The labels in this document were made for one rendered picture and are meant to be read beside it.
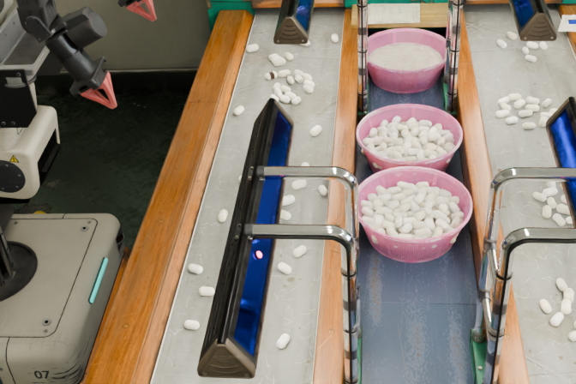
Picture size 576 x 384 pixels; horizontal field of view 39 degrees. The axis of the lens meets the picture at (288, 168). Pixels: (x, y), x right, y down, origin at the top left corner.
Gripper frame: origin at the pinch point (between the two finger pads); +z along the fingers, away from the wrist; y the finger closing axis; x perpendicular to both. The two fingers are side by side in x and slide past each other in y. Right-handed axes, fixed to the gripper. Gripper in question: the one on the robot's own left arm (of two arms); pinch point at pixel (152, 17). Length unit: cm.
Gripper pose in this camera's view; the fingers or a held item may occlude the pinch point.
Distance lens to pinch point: 221.2
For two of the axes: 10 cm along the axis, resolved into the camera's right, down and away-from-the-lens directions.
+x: -8.5, 4.0, 3.5
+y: 0.5, -5.9, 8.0
